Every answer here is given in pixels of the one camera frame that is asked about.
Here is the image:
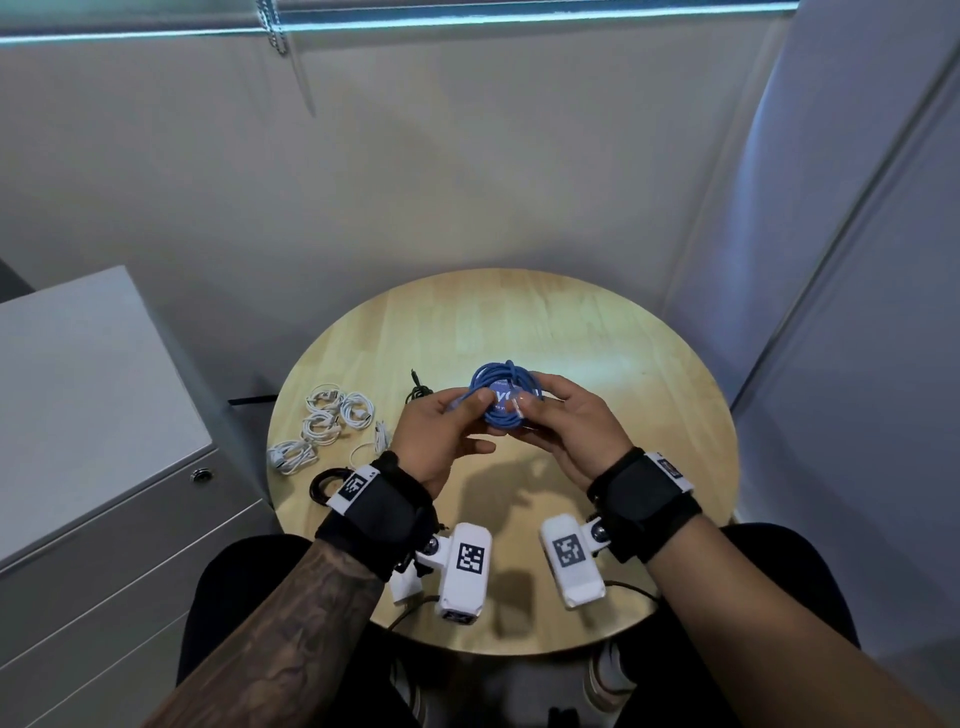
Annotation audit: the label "person's right hand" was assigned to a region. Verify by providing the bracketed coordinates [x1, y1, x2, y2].
[510, 372, 636, 493]

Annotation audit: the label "person's left hand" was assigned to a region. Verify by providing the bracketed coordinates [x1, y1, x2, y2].
[389, 386, 498, 499]

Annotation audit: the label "blue cable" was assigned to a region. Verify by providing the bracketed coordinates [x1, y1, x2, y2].
[448, 360, 544, 433]

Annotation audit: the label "person's right forearm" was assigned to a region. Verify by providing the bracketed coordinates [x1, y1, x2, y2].
[645, 513, 948, 728]

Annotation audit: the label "person's left forearm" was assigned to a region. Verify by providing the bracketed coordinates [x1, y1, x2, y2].
[141, 538, 385, 728]

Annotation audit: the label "white shoe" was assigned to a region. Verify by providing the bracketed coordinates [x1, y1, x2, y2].
[583, 639, 640, 715]

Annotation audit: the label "black trousers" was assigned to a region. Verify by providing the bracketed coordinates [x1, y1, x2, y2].
[175, 522, 861, 728]

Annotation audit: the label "grey drawer cabinet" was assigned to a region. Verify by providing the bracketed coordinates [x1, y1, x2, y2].
[0, 264, 285, 728]

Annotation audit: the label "black left wrist strap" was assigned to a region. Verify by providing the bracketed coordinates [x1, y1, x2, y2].
[314, 450, 441, 584]

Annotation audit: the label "black wrist strap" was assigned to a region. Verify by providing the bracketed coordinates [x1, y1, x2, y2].
[314, 450, 441, 584]
[586, 447, 705, 566]

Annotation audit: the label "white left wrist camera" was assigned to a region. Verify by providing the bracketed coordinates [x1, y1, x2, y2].
[389, 522, 495, 627]

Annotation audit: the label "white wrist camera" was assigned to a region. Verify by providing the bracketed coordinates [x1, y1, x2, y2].
[539, 513, 610, 611]
[389, 522, 495, 627]

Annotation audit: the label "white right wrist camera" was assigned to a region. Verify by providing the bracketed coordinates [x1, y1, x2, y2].
[539, 513, 610, 611]

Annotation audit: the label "black right wrist strap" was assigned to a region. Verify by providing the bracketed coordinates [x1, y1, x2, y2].
[586, 447, 705, 566]

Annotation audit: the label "thick black coiled cable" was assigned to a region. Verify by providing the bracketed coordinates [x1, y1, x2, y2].
[308, 466, 355, 508]

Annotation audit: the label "black left camera cable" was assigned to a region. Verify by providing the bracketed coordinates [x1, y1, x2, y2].
[384, 594, 442, 633]

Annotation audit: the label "black camera cable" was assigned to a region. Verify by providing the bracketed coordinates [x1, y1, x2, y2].
[603, 579, 663, 606]
[384, 594, 442, 633]

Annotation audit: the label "black right camera cable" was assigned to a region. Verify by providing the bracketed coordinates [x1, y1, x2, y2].
[603, 579, 663, 606]

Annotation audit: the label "window frame ledge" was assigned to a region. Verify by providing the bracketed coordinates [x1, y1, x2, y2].
[0, 0, 802, 48]

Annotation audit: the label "window blind cord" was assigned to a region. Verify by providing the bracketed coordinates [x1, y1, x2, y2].
[254, 0, 318, 119]

